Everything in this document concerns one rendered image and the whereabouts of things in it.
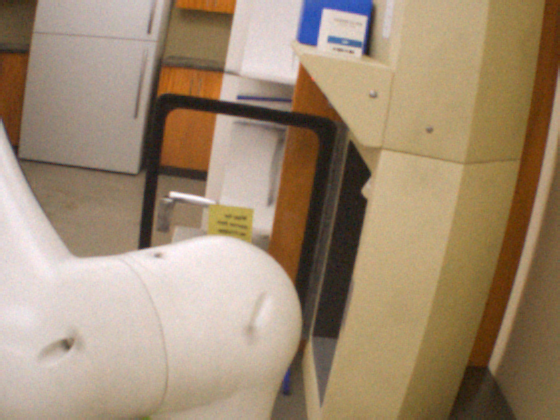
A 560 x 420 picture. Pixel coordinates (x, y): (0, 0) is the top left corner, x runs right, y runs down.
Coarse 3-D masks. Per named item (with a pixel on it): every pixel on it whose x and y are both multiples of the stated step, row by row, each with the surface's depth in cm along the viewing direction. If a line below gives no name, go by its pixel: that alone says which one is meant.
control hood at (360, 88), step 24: (312, 48) 95; (312, 72) 84; (336, 72) 84; (360, 72) 84; (384, 72) 84; (336, 96) 85; (360, 96) 85; (384, 96) 85; (360, 120) 86; (384, 120) 86
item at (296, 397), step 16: (480, 368) 137; (304, 384) 123; (464, 384) 130; (480, 384) 130; (496, 384) 131; (288, 400) 117; (304, 400) 118; (464, 400) 123; (480, 400) 124; (496, 400) 124; (272, 416) 111; (288, 416) 112; (304, 416) 112; (464, 416) 117; (480, 416) 118; (496, 416) 118; (512, 416) 118
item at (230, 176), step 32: (192, 128) 120; (224, 128) 119; (256, 128) 119; (288, 128) 118; (192, 160) 121; (224, 160) 121; (256, 160) 120; (288, 160) 120; (160, 192) 123; (192, 192) 123; (224, 192) 122; (256, 192) 121; (288, 192) 121; (192, 224) 124; (224, 224) 123; (256, 224) 123; (288, 224) 122; (288, 256) 124
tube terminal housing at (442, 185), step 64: (384, 0) 96; (448, 0) 82; (512, 0) 86; (448, 64) 84; (512, 64) 91; (448, 128) 86; (512, 128) 97; (384, 192) 88; (448, 192) 89; (512, 192) 103; (384, 256) 91; (448, 256) 92; (384, 320) 93; (448, 320) 99; (384, 384) 96; (448, 384) 109
